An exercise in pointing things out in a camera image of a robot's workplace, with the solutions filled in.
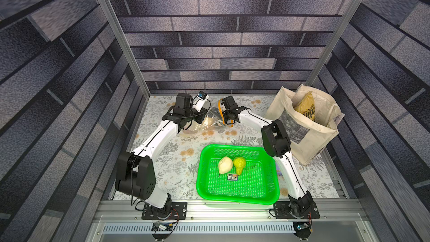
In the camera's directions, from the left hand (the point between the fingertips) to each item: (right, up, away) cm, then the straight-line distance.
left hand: (207, 108), depth 85 cm
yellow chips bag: (+51, +1, -2) cm, 51 cm away
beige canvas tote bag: (+49, -14, -7) cm, 52 cm away
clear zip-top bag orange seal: (+4, -4, 0) cm, 6 cm away
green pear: (+16, -27, -3) cm, 32 cm away
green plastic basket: (+26, -38, -3) cm, 46 cm away
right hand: (0, -6, +17) cm, 18 cm away
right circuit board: (+43, -54, -13) cm, 70 cm away
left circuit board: (-19, -52, -13) cm, 57 cm away
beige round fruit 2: (+2, -7, +3) cm, 8 cm away
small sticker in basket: (+13, -35, -1) cm, 38 cm away
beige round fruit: (+9, -29, -3) cm, 30 cm away
